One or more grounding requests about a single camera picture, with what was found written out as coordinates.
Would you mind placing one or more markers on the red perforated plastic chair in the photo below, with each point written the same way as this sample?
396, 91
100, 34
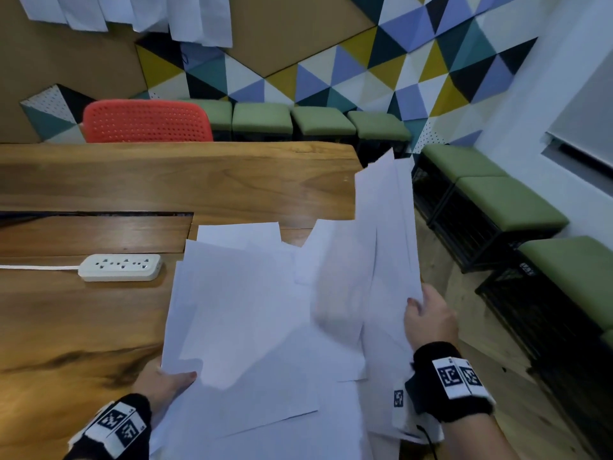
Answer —
146, 122

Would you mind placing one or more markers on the person's right thumb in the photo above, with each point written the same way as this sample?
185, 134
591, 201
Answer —
413, 311

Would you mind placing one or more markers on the black left wristband with markers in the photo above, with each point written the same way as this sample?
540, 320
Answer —
117, 426

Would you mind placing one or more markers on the person's left thumb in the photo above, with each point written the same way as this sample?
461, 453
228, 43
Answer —
181, 379

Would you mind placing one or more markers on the person's left hand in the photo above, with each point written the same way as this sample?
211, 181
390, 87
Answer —
155, 383

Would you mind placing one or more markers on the row of green cushioned stools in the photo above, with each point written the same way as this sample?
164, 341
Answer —
507, 203

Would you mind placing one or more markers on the grey window blind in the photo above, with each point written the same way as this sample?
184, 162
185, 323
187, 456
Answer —
586, 110

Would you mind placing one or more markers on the person's right forearm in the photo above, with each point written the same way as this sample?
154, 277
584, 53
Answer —
479, 440

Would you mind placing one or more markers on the person's right hand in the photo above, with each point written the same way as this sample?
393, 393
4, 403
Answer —
431, 323

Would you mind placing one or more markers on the white power strip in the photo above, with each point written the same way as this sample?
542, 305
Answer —
119, 267

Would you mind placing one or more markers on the black wristband with markers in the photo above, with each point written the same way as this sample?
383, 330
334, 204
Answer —
117, 426
448, 383

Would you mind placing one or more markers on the multicoloured triangular wall panels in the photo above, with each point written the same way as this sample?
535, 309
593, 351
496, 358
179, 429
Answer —
383, 66

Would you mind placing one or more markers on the black right wristband with markers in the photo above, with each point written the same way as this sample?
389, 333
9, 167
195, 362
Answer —
448, 383

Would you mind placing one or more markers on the row of hanging white papers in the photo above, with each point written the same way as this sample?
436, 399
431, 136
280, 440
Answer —
143, 11

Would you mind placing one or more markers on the pile of white paper sheets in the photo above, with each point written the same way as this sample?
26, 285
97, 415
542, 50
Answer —
268, 330

